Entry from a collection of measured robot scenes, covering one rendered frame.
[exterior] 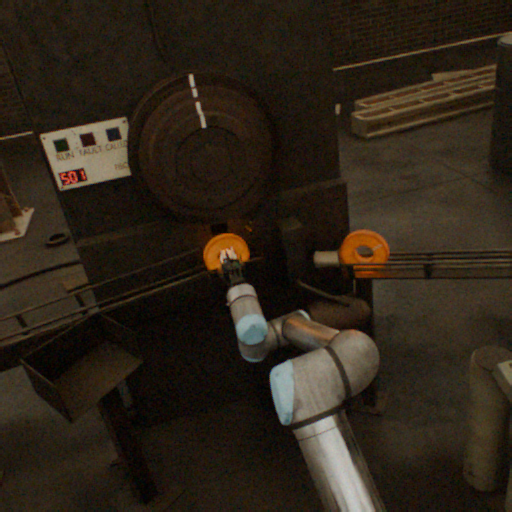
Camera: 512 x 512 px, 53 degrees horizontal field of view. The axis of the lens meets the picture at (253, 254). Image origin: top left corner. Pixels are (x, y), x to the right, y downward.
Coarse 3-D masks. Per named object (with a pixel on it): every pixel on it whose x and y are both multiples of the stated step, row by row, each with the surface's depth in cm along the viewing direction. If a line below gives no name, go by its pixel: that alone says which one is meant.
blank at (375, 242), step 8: (352, 232) 171; (360, 232) 168; (368, 232) 167; (344, 240) 172; (352, 240) 169; (360, 240) 168; (368, 240) 167; (376, 240) 166; (384, 240) 168; (344, 248) 172; (352, 248) 171; (376, 248) 168; (384, 248) 167; (344, 256) 174; (352, 256) 173; (360, 256) 175; (376, 256) 169; (384, 256) 168; (360, 272) 175; (368, 272) 174
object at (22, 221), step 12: (0, 168) 414; (0, 180) 418; (0, 192) 394; (0, 204) 397; (12, 204) 429; (0, 216) 402; (12, 216) 434; (24, 216) 435; (0, 228) 406; (12, 228) 408; (24, 228) 412; (0, 240) 399; (12, 240) 400
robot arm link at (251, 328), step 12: (240, 300) 155; (252, 300) 155; (240, 312) 152; (252, 312) 151; (240, 324) 150; (252, 324) 149; (264, 324) 150; (240, 336) 150; (252, 336) 151; (264, 336) 153
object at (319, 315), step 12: (324, 300) 181; (348, 300) 179; (360, 300) 179; (312, 312) 177; (324, 312) 177; (336, 312) 177; (348, 312) 177; (360, 312) 178; (324, 324) 176; (336, 324) 177; (348, 324) 178; (360, 324) 180; (348, 408) 199
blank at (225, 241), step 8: (216, 240) 173; (224, 240) 173; (232, 240) 174; (240, 240) 175; (208, 248) 173; (216, 248) 174; (224, 248) 175; (240, 248) 176; (208, 256) 175; (216, 256) 175; (248, 256) 178; (208, 264) 176; (216, 264) 177
